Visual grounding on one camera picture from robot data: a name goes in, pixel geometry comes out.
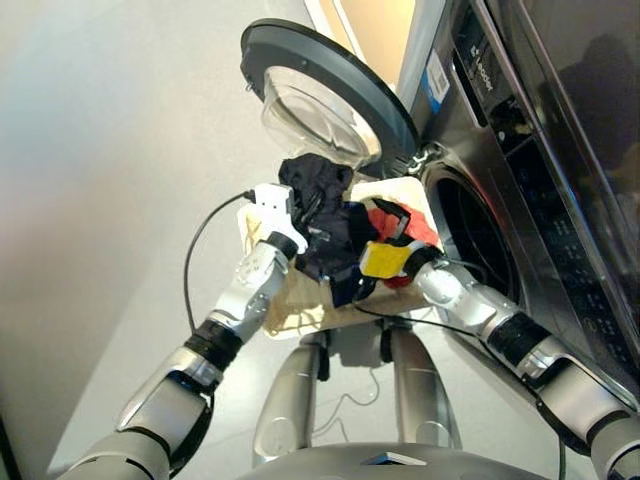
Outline navy blue garment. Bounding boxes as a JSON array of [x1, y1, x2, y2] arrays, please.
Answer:
[[277, 153, 381, 309]]

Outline red garment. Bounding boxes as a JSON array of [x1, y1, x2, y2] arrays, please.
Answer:
[[367, 198, 441, 290]]

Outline pale woven basket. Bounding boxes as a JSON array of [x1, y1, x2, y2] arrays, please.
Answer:
[[235, 175, 441, 341]]

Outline black wheeled basket stand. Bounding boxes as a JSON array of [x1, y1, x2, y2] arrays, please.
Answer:
[[317, 319, 396, 384]]

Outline white blue machine sticker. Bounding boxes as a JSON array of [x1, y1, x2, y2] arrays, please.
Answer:
[[422, 49, 451, 109]]

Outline grey washing machine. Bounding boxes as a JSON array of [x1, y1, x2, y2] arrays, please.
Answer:
[[394, 0, 640, 416]]

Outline round washing machine door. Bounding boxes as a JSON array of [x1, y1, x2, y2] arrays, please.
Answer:
[[239, 18, 421, 174]]

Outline metal door hinge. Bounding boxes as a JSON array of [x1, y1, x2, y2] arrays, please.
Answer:
[[399, 144, 441, 176]]

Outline silver robot leg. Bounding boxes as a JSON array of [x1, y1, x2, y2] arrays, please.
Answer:
[[252, 332, 331, 469], [382, 324, 464, 451]]

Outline silver robot torso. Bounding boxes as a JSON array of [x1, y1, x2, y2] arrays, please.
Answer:
[[239, 442, 546, 480]]

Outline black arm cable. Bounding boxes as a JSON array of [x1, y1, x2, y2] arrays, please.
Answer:
[[352, 299, 569, 480], [182, 188, 259, 334]]

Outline thin floor cable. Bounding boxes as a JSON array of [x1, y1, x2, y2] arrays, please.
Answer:
[[312, 367, 381, 449]]

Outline tan panel with white frame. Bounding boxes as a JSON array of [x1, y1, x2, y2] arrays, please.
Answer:
[[304, 0, 416, 86]]

